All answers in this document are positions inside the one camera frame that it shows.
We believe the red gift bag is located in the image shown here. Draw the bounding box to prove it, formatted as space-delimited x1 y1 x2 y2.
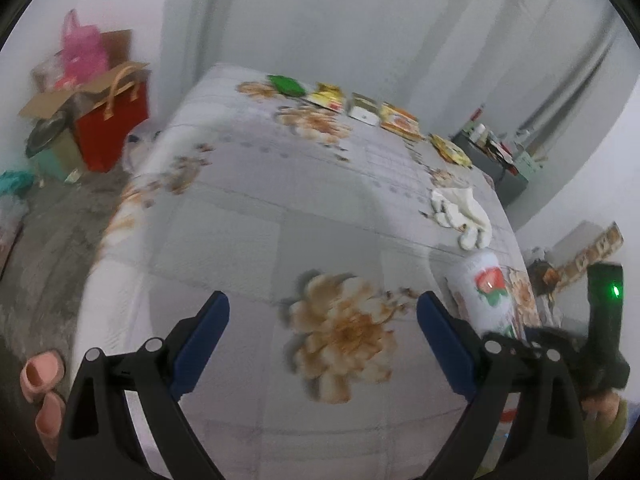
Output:
75 62 149 172

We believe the floral vinyl tablecloth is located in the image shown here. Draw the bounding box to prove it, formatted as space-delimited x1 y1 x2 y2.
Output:
72 64 524 479

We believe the white curtain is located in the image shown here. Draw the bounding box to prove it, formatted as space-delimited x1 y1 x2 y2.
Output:
157 0 625 134

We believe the pink slipper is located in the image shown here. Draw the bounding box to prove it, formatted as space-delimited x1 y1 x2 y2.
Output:
35 391 66 462
20 349 65 404

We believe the pink plastic bag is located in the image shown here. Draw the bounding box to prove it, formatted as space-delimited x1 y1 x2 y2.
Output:
61 9 108 84

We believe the white crumpled tissue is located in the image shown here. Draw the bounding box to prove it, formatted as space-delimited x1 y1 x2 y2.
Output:
431 188 492 252

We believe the green white fluffy sleeve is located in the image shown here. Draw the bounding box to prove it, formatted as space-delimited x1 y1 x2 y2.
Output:
583 398 628 479

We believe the orange noodle packet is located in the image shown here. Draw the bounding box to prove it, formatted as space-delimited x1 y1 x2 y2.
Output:
378 102 424 142

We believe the dark snack bag on floor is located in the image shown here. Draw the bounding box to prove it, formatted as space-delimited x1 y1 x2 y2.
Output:
527 259 560 296

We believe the yellow crumpled packet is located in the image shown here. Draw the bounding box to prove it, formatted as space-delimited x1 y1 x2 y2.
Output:
428 133 473 168

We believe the olive white packet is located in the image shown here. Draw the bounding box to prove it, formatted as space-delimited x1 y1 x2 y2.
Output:
347 92 380 127

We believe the white small bottle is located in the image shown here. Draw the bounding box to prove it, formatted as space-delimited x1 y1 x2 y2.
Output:
469 122 486 143

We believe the brown cardboard box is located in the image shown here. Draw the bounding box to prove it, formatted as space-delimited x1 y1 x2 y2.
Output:
18 29 149 120

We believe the grey cabinet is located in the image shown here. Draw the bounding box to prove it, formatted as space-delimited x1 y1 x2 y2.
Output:
452 133 528 207

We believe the strawberry AD milk bottle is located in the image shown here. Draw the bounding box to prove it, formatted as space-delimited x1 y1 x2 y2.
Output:
445 249 516 338

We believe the green mesh basket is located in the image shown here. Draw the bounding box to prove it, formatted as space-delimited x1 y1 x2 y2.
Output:
514 151 542 181

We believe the yellow snack packet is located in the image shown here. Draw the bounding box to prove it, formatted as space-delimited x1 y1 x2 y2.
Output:
305 82 345 113

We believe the green small packet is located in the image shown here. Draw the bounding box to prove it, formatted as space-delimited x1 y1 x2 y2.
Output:
267 75 307 98

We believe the right hand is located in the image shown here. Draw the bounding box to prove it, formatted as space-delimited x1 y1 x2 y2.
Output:
582 390 620 419

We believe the patterned rolled tablecloth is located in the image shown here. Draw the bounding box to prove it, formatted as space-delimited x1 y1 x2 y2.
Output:
555 222 624 292

